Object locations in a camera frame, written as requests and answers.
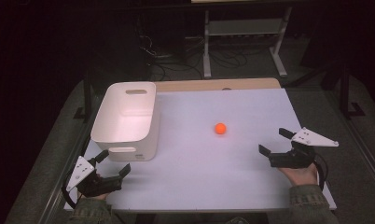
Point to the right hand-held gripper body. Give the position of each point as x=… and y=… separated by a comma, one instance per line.
x=296, y=160

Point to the white plastic bin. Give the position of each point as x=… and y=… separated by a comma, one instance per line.
x=126, y=124

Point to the person's right hand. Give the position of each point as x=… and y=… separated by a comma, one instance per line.
x=302, y=175

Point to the black metal stand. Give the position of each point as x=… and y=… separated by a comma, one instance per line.
x=344, y=93

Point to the person's left hand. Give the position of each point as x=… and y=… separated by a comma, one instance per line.
x=94, y=198

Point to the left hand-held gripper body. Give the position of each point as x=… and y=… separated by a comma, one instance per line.
x=83, y=174

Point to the orange ball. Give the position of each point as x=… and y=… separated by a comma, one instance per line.
x=220, y=128

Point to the white metal stand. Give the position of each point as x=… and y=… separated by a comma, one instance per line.
x=244, y=27

